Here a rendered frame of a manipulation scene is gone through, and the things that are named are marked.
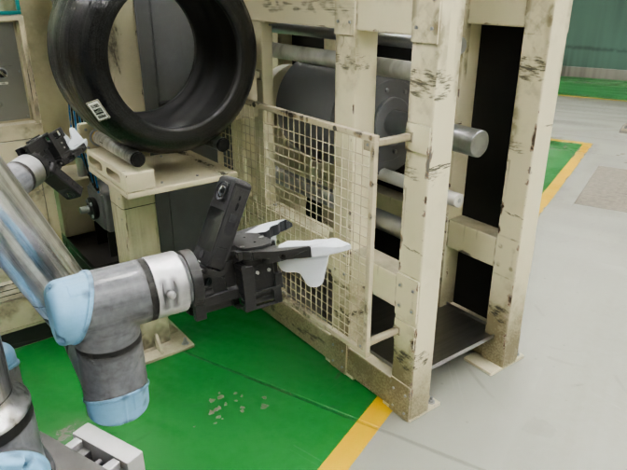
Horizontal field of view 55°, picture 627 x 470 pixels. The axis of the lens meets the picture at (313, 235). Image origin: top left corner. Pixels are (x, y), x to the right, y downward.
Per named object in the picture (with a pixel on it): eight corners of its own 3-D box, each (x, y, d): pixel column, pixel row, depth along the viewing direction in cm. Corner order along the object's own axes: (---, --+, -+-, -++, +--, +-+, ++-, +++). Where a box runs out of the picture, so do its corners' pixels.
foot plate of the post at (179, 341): (107, 339, 250) (105, 331, 249) (167, 319, 265) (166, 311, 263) (132, 370, 230) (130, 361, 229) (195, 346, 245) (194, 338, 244)
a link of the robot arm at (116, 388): (133, 370, 82) (123, 300, 78) (161, 417, 73) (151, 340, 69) (73, 390, 78) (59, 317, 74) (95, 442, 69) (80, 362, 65)
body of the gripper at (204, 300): (261, 284, 84) (178, 308, 78) (255, 225, 81) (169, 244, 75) (288, 300, 77) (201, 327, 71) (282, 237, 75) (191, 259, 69)
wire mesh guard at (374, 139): (223, 258, 252) (213, 90, 225) (227, 257, 253) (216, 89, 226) (365, 358, 186) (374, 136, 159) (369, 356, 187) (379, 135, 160)
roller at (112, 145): (90, 143, 199) (90, 130, 198) (104, 143, 202) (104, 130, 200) (131, 167, 173) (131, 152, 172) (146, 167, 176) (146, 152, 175)
